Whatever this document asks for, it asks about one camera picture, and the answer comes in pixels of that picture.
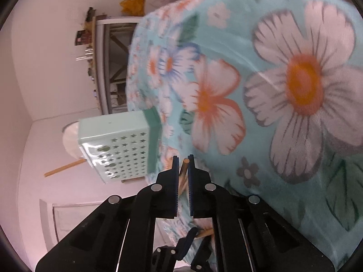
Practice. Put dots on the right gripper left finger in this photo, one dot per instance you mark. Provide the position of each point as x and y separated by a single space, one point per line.
119 234

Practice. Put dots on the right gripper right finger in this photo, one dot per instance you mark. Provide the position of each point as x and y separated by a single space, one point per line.
249 234

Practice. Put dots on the wooden chopstick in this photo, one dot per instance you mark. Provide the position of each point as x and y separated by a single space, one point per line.
183 171
65 167
183 188
204 233

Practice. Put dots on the white plastic ladle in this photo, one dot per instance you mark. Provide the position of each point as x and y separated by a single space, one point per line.
70 140

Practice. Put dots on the white door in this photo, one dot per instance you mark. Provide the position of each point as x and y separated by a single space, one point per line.
57 220

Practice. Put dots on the mint green utensil basket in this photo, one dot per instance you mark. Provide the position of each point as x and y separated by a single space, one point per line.
121 146

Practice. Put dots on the floral blue tablecloth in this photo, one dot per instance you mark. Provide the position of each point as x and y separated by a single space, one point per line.
267 96

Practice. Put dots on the white long side table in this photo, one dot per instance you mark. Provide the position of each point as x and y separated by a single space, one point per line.
111 41

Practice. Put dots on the yellow plastic bag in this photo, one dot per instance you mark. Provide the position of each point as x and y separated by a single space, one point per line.
133 8

